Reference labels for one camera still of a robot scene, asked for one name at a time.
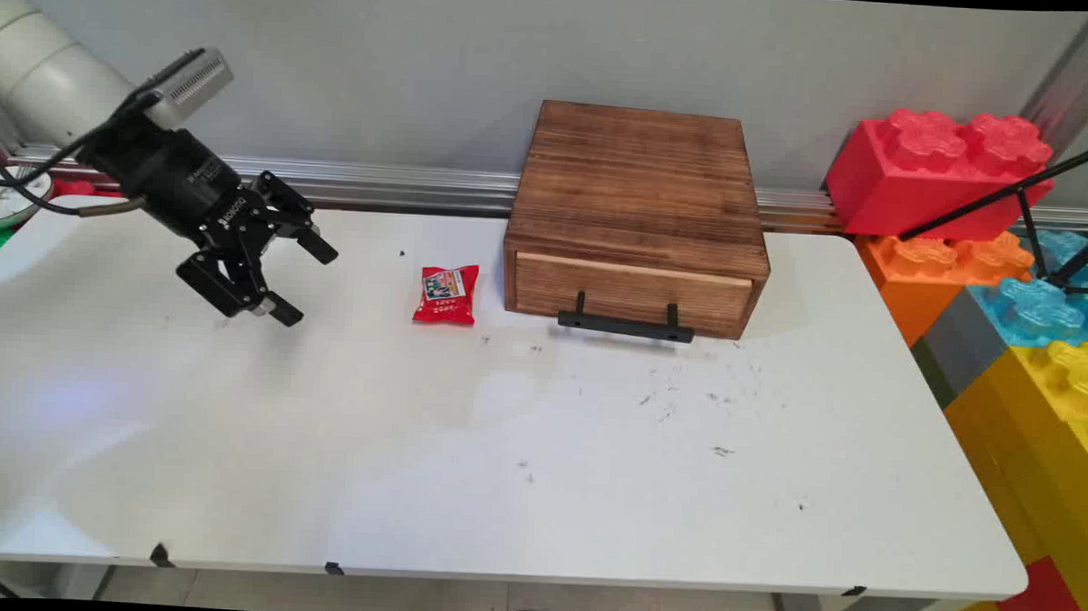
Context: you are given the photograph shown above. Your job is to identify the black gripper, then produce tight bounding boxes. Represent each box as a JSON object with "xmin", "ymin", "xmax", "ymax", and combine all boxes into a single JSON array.
[{"xmin": 71, "ymin": 102, "xmax": 346, "ymax": 330}]

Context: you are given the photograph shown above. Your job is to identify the red snack packet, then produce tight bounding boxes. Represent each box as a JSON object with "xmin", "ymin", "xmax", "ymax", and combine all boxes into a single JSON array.
[{"xmin": 412, "ymin": 262, "xmax": 481, "ymax": 328}]

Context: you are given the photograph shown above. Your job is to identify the brown wooden drawer box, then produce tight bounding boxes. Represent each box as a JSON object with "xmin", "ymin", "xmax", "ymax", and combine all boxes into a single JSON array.
[{"xmin": 500, "ymin": 98, "xmax": 779, "ymax": 343}]

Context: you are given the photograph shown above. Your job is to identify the red giant building block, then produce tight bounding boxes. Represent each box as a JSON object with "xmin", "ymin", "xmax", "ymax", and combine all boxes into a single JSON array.
[{"xmin": 822, "ymin": 105, "xmax": 1059, "ymax": 246}]

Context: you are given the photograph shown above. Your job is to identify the orange giant building block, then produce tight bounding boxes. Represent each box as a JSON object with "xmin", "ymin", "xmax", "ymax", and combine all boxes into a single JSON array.
[{"xmin": 850, "ymin": 225, "xmax": 1037, "ymax": 353}]

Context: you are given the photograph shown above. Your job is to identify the grey giant building block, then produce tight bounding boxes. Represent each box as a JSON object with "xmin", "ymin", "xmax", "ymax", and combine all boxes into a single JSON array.
[{"xmin": 909, "ymin": 285, "xmax": 1023, "ymax": 412}]

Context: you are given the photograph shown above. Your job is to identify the black tripod stand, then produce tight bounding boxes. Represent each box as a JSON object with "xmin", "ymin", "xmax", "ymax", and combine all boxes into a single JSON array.
[{"xmin": 895, "ymin": 130, "xmax": 1088, "ymax": 295}]

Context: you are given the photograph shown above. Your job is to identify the blue giant building block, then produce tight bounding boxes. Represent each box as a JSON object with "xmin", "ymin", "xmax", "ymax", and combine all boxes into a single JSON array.
[{"xmin": 965, "ymin": 225, "xmax": 1088, "ymax": 350}]

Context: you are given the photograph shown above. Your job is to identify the yellow giant building block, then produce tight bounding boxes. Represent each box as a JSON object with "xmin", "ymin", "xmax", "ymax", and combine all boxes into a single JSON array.
[{"xmin": 935, "ymin": 334, "xmax": 1088, "ymax": 611}]

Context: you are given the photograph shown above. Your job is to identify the red block at floor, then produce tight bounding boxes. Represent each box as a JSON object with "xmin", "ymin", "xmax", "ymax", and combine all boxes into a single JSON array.
[{"xmin": 995, "ymin": 553, "xmax": 1088, "ymax": 611}]

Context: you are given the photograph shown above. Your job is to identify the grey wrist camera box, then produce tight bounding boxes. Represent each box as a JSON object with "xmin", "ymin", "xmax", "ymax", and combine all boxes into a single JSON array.
[{"xmin": 135, "ymin": 43, "xmax": 237, "ymax": 133}]

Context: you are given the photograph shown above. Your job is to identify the aluminium wall rail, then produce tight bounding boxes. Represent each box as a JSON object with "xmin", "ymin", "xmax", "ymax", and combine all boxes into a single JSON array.
[{"xmin": 0, "ymin": 142, "xmax": 1088, "ymax": 246}]

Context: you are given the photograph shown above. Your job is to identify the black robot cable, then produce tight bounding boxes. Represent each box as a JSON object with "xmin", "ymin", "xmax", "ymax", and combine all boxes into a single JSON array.
[{"xmin": 0, "ymin": 84, "xmax": 155, "ymax": 221}]

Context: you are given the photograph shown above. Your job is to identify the wooden drawer with black handle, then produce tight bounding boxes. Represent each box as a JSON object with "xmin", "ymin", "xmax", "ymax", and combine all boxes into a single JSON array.
[{"xmin": 512, "ymin": 251, "xmax": 755, "ymax": 347}]

